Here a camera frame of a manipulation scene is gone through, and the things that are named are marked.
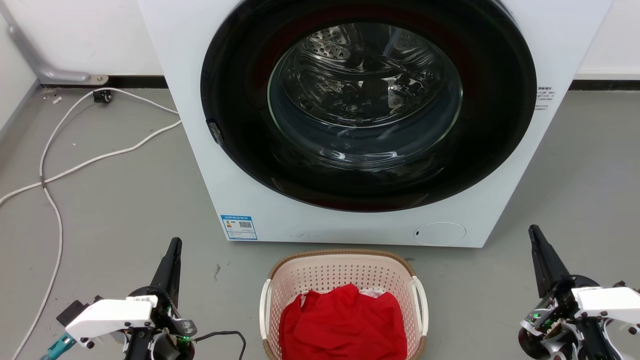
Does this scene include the beige plastic laundry basket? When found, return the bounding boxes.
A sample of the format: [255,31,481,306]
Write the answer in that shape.
[259,249,429,360]

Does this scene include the white floor cable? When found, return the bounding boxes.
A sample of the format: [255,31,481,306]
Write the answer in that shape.
[0,119,183,207]
[11,87,180,360]

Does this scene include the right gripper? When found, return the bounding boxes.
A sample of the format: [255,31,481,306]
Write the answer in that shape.
[517,224,608,360]

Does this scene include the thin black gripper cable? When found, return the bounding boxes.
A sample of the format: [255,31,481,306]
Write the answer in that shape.
[192,330,247,360]

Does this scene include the teal plastic connector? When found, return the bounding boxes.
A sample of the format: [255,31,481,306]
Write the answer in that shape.
[40,332,77,360]

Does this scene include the white front-load washing machine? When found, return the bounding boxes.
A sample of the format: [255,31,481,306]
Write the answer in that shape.
[137,0,614,249]

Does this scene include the round black glass washer door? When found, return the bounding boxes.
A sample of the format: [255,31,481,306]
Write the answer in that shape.
[200,0,538,213]

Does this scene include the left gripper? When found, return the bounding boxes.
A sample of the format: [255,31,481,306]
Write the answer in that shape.
[125,237,198,360]

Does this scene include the blue energy label sticker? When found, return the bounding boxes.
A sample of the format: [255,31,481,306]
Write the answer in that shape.
[220,215,258,241]

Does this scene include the grey drain hose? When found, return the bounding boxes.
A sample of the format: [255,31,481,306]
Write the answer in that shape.
[0,0,109,85]

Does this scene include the red garment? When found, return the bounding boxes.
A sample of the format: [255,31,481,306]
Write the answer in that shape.
[278,283,408,360]

